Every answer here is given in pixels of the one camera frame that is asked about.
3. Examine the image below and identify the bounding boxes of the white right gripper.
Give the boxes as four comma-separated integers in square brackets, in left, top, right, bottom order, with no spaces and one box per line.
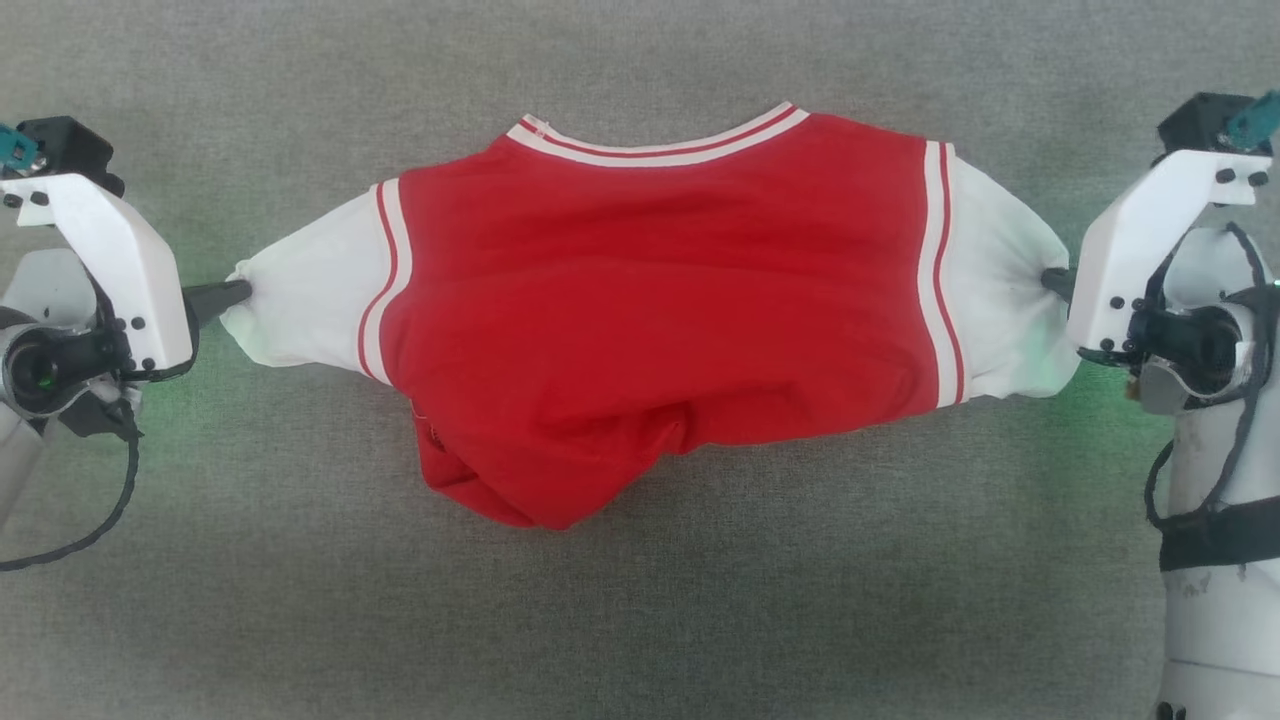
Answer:
[1039,150,1277,364]

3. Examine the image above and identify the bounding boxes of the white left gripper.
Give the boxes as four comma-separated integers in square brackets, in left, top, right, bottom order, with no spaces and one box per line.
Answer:
[0,171,254,382]

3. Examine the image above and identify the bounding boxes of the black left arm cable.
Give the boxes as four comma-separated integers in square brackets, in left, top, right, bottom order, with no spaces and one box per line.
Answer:
[0,398,142,574]

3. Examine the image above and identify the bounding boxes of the red and white shirt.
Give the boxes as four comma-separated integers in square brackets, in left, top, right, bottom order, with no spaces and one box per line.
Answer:
[219,100,1084,532]

